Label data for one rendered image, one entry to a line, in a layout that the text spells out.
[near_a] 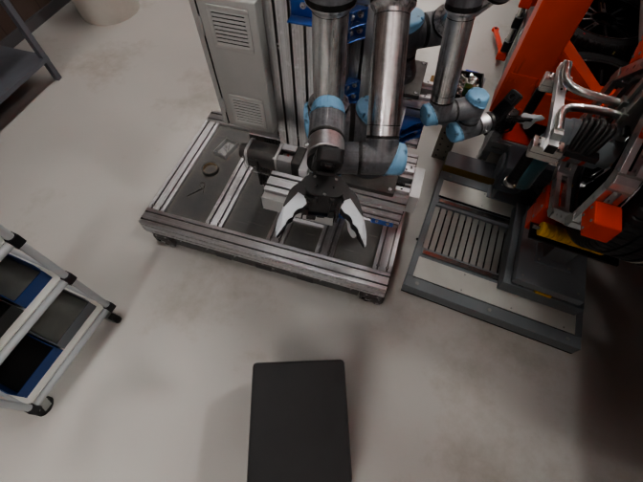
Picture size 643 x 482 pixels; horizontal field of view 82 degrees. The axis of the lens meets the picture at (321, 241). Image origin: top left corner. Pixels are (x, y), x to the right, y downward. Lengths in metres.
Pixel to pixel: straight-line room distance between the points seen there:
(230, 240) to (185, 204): 0.35
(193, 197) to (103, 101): 1.35
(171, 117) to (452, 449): 2.54
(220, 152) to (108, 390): 1.31
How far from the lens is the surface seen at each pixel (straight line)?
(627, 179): 1.33
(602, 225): 1.31
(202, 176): 2.13
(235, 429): 1.80
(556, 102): 1.44
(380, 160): 0.85
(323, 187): 0.66
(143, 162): 2.64
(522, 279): 1.92
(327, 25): 0.95
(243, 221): 1.90
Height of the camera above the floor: 1.76
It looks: 60 degrees down
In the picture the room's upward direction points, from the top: straight up
